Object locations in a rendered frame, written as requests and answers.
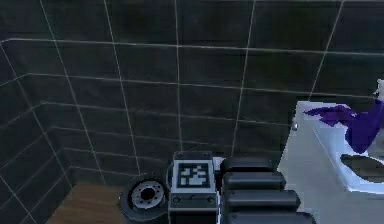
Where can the purple cloth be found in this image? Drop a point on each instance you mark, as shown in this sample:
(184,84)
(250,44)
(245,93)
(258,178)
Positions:
(360,130)

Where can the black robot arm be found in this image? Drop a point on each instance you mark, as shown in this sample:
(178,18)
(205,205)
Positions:
(246,196)

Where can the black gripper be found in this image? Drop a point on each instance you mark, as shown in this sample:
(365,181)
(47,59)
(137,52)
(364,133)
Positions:
(145,196)

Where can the white toilet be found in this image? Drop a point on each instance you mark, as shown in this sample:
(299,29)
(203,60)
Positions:
(316,173)

